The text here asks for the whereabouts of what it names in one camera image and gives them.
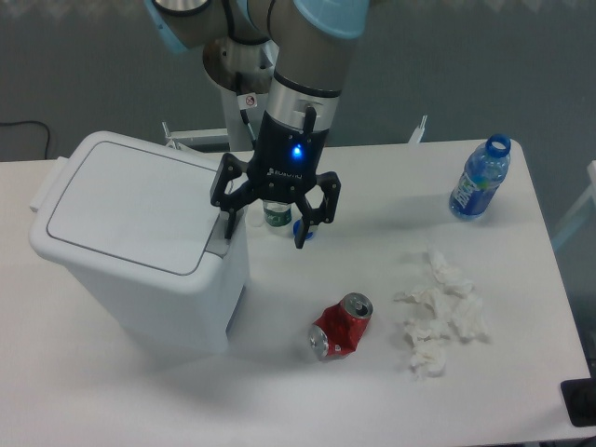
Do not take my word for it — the white plastic trash can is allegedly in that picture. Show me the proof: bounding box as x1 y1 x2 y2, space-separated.
29 131 249 353

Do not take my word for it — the white metal base frame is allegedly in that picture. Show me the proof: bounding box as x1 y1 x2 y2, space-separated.
161 115 429 152

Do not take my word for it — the black floor cable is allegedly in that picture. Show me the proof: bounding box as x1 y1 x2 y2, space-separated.
0 120 51 159

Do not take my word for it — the white bottle cap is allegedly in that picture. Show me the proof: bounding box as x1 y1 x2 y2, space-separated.
246 213 264 227

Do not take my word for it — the clear green-label plastic bottle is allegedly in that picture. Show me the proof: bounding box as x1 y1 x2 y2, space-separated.
263 200 292 237

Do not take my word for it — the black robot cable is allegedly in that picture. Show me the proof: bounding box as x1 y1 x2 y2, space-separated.
235 72 261 151

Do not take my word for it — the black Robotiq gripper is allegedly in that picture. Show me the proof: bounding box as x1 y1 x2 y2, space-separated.
209 110 342 251

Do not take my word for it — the crumpled white tissue paper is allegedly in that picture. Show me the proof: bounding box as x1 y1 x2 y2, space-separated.
393 247 490 380

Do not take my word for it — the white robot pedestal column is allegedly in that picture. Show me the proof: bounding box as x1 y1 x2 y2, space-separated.
220 88 268 152

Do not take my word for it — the blue plastic water bottle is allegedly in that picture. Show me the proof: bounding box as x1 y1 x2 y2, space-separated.
449 133 511 221

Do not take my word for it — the crushed red soda can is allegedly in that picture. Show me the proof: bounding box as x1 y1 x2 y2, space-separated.
308 292 373 360

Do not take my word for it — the blue bottle cap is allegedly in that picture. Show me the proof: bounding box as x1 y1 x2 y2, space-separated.
292 220 318 240

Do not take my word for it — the black device at edge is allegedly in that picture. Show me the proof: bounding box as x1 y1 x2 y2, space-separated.
561 378 595 427

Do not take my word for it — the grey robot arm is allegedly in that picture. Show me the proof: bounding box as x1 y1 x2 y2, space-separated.
145 1 369 248

